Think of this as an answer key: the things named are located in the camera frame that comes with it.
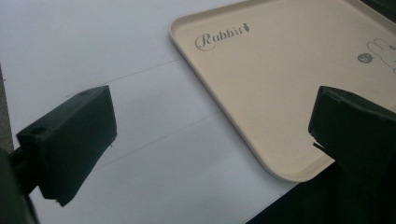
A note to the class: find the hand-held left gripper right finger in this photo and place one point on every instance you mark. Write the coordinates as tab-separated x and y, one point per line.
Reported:
358	137

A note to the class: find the beige plastic tray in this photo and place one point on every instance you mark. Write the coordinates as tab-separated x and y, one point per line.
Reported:
274	87

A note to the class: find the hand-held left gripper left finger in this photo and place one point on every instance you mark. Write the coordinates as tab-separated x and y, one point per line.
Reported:
71	140

